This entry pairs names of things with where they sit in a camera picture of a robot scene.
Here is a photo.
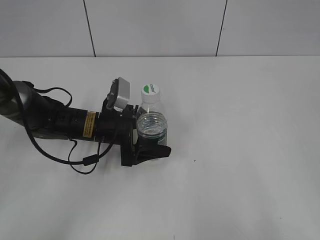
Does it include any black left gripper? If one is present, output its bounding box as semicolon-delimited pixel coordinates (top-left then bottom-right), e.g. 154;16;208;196
96;99;172;167

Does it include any clear Cestbon water bottle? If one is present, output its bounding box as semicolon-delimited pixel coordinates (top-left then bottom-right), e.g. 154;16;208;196
136;100;168;146

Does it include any white green bottle cap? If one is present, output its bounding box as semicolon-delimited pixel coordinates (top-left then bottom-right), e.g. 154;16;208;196
141;83;161;103

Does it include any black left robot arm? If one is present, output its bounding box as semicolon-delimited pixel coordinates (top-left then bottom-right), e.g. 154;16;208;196
0;71;171;167

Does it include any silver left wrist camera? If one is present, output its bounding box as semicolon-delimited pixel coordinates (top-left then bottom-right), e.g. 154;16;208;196
106;77;131;110

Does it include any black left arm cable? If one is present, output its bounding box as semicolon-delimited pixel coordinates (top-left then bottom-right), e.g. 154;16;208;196
0;68;118;175

